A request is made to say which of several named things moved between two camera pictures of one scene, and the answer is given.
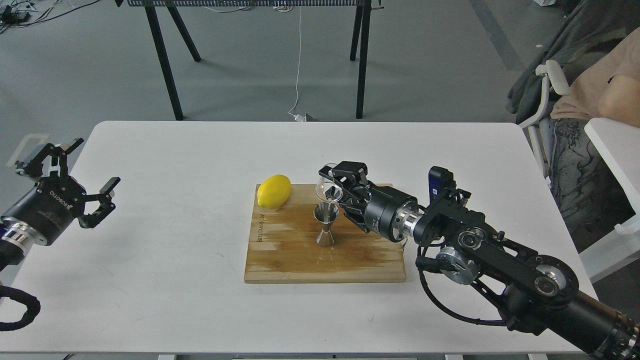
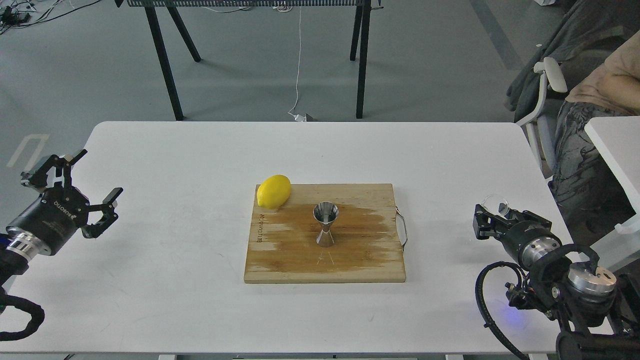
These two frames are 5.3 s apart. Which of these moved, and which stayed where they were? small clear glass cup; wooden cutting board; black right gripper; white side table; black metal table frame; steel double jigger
Moved: small clear glass cup; black right gripper
Stayed: wooden cutting board; white side table; black metal table frame; steel double jigger
